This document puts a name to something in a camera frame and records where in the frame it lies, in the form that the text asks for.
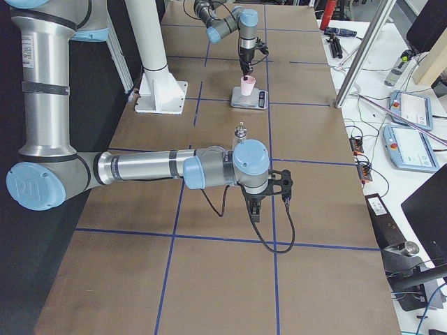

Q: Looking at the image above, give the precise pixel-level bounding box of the upper teach pendant tablet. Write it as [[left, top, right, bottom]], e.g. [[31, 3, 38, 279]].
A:
[[390, 90, 434, 131]]

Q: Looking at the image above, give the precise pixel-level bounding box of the teach pendant tablet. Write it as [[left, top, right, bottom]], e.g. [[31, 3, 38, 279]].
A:
[[382, 125, 440, 172], [390, 90, 434, 131]]

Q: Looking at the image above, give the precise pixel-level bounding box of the clear glass sauce bottle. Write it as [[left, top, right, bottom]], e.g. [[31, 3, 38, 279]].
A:
[[232, 121, 247, 150]]

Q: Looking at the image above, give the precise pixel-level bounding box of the black box with label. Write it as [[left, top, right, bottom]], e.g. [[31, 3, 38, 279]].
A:
[[365, 193, 406, 249]]

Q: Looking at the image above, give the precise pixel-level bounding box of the black computer monitor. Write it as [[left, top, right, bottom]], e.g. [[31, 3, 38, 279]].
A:
[[401, 166, 447, 265]]

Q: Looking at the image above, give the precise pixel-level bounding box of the red metal bottle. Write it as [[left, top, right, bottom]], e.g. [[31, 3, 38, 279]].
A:
[[319, 0, 337, 31]]

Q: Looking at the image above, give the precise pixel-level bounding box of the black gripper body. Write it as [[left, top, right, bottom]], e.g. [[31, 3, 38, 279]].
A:
[[238, 38, 269, 71], [240, 169, 292, 206]]

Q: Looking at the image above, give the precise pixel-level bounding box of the black folded tripod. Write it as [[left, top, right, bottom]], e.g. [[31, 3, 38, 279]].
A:
[[326, 33, 343, 59]]

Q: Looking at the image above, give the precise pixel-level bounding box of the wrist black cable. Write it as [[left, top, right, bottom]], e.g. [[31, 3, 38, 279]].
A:
[[200, 184, 296, 253]]

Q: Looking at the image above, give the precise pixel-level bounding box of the clear plastic water bottle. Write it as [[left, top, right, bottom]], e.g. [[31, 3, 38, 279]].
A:
[[384, 50, 415, 87]]

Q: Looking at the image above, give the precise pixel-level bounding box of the silver digital kitchen scale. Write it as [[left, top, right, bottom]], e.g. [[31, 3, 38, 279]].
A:
[[230, 87, 269, 110]]

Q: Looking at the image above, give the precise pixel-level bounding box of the aluminium frame post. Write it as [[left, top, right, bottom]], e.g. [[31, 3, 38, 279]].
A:
[[334, 0, 397, 108]]

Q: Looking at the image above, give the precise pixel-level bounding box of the lower teach pendant tablet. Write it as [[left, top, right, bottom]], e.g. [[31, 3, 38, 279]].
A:
[[382, 125, 440, 172]]

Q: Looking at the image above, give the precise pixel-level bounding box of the pink plastic cup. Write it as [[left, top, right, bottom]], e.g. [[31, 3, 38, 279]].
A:
[[240, 75, 256, 96]]

